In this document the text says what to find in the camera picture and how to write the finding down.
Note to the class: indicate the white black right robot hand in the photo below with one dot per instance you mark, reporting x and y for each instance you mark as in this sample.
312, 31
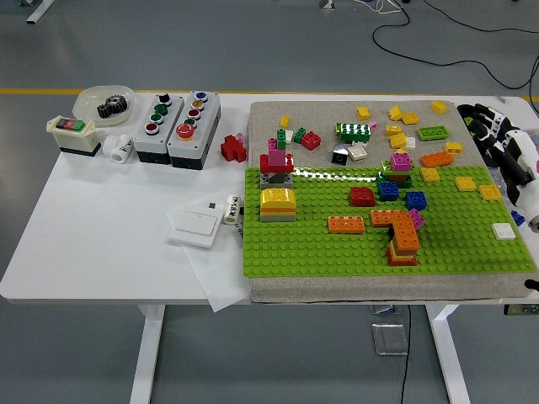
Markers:
528, 147

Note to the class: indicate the green two-by-four plate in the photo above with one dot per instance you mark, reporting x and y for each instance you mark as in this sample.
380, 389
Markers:
433, 133

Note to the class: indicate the orange two-by-four brick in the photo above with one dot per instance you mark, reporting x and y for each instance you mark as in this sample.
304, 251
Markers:
436, 159
406, 235
346, 224
379, 219

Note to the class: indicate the green studded brick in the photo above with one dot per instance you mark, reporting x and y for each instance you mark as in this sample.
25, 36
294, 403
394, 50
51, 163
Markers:
468, 124

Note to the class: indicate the small blue brick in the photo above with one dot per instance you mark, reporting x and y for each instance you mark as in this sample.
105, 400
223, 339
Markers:
518, 218

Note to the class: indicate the yellow two-by-two brick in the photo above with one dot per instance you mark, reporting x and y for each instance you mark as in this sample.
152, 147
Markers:
363, 113
393, 130
396, 113
453, 147
438, 107
398, 140

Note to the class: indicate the small white brick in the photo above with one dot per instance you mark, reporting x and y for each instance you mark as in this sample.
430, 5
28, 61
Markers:
289, 136
410, 142

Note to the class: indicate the blue two-by-two brick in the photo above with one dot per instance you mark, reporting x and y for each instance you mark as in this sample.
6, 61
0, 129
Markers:
416, 200
388, 190

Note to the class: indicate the pink two-by-two brick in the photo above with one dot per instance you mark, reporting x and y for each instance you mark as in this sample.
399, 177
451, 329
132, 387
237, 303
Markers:
401, 162
417, 219

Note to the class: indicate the dark green brick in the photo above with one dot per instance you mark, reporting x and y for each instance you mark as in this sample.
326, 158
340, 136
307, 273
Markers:
405, 182

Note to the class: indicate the small black brick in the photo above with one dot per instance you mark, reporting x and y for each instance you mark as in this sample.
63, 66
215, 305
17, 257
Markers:
390, 232

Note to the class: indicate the red square brick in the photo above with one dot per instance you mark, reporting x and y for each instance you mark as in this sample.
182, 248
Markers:
402, 262

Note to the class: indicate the red curved brick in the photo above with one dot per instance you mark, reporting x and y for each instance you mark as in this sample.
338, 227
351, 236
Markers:
362, 196

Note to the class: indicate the green two-by-four brick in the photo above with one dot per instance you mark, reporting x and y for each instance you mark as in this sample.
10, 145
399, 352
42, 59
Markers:
353, 131

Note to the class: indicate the dark grey slope brick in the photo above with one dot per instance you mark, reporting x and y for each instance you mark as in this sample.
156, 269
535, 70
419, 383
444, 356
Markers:
339, 155

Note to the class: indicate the red two-by-two brick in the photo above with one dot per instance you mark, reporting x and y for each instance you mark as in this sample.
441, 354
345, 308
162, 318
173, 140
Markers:
310, 140

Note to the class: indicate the small green brick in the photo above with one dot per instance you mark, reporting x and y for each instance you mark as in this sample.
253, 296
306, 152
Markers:
299, 134

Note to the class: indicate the green studded baseplate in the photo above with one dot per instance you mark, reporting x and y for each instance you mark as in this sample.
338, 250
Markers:
316, 252

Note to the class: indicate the small yellow brick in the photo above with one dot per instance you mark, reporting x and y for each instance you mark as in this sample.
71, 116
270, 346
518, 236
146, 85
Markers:
284, 121

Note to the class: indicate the narrow green brick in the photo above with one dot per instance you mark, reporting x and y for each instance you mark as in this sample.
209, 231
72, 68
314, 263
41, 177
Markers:
282, 142

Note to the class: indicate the tall pink brick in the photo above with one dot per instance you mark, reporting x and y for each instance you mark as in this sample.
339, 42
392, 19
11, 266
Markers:
277, 159

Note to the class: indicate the yellow curved brick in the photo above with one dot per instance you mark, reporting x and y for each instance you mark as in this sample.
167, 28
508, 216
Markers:
277, 197

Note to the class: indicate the wide red brick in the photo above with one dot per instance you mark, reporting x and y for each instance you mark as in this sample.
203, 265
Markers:
265, 165

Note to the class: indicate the grey arch brick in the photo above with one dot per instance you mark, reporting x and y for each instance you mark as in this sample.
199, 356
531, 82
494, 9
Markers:
264, 182

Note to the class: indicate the small pink brick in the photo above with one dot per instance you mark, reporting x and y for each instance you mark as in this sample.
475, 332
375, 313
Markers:
240, 136

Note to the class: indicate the red cross-shaped brick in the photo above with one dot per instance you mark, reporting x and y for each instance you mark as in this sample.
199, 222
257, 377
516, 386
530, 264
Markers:
231, 148

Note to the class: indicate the clear plastic bag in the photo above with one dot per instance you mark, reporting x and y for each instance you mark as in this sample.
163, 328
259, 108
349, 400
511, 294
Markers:
500, 181

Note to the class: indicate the yellow flat square plate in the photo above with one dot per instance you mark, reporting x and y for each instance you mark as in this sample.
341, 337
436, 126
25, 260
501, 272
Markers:
430, 174
465, 183
410, 118
491, 192

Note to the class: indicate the white two-by-two plate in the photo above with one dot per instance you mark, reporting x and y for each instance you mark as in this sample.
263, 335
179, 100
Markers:
503, 231
357, 151

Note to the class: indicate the small yellow roof piece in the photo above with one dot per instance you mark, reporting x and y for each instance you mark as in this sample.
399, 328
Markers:
400, 150

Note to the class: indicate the lime green plate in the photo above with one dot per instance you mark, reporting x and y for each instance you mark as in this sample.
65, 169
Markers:
387, 165

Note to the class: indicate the black table control panel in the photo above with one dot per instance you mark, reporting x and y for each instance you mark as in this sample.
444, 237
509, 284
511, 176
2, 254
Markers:
522, 309

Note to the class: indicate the grey-brown foam mat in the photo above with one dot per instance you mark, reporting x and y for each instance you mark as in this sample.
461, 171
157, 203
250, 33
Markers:
320, 113

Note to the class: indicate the white table leg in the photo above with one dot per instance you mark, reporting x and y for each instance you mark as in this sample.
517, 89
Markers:
147, 357
448, 357

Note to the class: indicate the metal floor socket plate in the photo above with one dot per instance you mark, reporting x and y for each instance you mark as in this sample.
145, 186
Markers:
389, 338

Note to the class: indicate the grey furniture foot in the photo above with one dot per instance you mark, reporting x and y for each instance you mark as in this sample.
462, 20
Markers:
40, 8
326, 4

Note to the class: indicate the orange thin plate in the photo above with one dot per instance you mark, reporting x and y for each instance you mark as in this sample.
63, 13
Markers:
277, 211

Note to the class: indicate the grey thin plate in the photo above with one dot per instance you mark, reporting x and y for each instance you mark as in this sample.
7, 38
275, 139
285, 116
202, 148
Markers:
277, 218

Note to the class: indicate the white labelled pipe fitting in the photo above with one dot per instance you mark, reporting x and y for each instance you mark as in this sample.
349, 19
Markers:
231, 210

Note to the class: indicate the grey emergency-stop control box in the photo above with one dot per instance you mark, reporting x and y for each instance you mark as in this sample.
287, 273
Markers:
206, 126

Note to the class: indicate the white paper sheet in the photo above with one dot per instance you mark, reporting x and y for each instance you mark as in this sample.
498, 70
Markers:
219, 286

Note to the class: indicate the grey four-button control box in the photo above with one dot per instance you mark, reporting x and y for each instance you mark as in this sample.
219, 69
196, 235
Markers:
170, 122

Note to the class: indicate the white pipe tee fitting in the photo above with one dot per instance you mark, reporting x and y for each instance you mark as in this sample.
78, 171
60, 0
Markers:
120, 149

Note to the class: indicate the black metal gears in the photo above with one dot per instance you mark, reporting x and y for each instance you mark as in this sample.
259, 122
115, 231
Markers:
111, 107

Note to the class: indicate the white table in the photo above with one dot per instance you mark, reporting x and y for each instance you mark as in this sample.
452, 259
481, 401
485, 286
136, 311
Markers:
105, 210

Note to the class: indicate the white oval dish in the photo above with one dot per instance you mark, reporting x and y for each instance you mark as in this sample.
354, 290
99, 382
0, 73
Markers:
90, 99

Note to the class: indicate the metal under-table bracket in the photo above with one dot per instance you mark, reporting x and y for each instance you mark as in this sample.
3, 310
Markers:
385, 309

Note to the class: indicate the white wall switch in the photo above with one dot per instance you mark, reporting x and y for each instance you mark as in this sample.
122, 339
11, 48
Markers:
195, 226

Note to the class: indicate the beige red-green switch box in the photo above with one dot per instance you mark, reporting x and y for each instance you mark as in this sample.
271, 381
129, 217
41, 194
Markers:
73, 136

